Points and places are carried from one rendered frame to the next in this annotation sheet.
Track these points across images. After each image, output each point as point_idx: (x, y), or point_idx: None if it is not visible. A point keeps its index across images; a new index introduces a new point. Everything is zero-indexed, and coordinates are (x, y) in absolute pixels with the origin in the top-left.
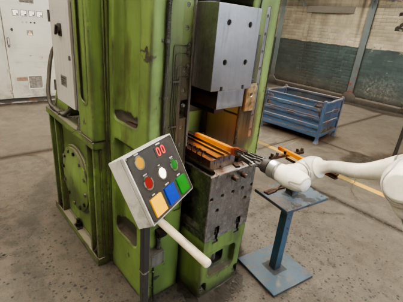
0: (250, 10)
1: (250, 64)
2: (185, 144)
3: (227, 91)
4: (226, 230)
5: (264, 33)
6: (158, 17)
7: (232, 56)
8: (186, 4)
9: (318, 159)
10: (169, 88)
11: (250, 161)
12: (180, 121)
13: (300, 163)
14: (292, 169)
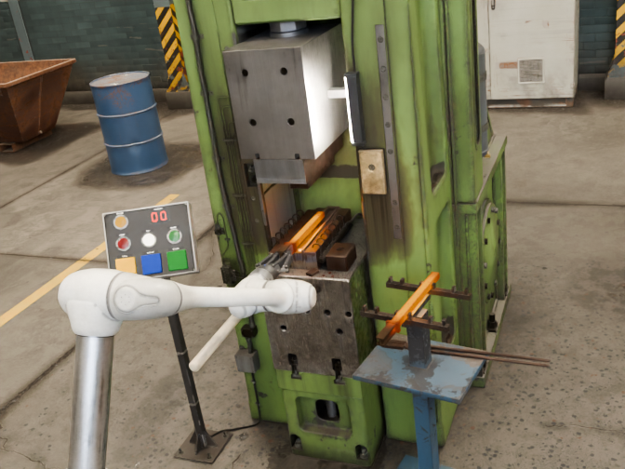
0: (276, 52)
1: (303, 125)
2: (263, 221)
3: (270, 161)
4: (314, 370)
5: (379, 68)
6: (191, 69)
7: (264, 113)
8: (224, 49)
9: (275, 284)
10: (223, 147)
11: (259, 262)
12: (250, 191)
13: (266, 282)
14: (240, 284)
